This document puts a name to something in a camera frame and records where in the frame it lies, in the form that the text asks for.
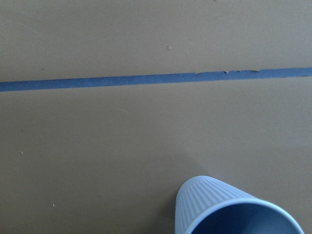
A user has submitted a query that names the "blue ribbed plastic cup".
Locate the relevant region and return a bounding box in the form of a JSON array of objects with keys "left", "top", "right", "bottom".
[{"left": 175, "top": 175, "right": 303, "bottom": 234}]

